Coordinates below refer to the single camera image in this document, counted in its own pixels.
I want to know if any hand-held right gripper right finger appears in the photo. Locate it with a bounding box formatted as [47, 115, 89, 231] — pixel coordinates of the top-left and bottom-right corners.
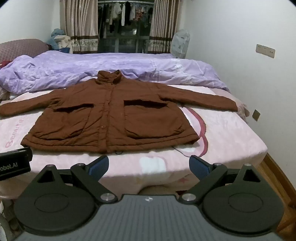
[179, 155, 262, 204]

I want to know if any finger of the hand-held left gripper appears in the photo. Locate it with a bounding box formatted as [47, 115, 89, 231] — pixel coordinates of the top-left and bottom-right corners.
[0, 147, 33, 161]

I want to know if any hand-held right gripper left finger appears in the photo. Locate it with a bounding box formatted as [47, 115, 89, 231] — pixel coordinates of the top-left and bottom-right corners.
[37, 155, 117, 203]

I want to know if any brown padded jacket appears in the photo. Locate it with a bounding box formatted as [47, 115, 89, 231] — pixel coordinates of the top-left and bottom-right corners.
[0, 70, 238, 154]

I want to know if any pile of clothes in corner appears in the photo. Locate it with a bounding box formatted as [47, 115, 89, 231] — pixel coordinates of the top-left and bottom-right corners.
[47, 28, 66, 49]

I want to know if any row of hanging clothes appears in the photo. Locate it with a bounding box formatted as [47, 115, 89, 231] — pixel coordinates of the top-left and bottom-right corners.
[98, 1, 154, 40]

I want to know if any pink printed blanket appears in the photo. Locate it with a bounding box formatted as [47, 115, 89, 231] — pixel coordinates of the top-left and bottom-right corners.
[0, 89, 269, 200]

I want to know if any floral cloth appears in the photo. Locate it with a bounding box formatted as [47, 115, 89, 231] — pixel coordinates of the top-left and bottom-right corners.
[0, 88, 11, 103]

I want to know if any mauve bed sheet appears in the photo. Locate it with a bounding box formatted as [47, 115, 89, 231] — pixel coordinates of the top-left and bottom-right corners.
[228, 91, 250, 124]

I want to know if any purple duvet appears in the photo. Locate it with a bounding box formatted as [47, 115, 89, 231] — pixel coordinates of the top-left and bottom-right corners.
[0, 50, 232, 95]

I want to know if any cream cloth pile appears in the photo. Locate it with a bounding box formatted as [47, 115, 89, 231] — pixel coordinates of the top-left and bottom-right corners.
[55, 35, 72, 54]

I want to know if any plastic covered standing fan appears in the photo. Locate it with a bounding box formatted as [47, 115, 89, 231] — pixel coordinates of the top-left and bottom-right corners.
[171, 29, 190, 59]

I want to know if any glass balcony door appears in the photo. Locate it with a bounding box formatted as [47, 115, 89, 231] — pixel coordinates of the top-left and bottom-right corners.
[97, 0, 155, 55]

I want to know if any beige striped curtain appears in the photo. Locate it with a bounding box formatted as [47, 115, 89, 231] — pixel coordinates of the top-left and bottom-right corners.
[149, 0, 182, 55]
[59, 0, 100, 55]

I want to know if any beige wall switch plate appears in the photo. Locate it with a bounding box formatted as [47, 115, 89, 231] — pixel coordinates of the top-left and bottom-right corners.
[255, 44, 275, 58]

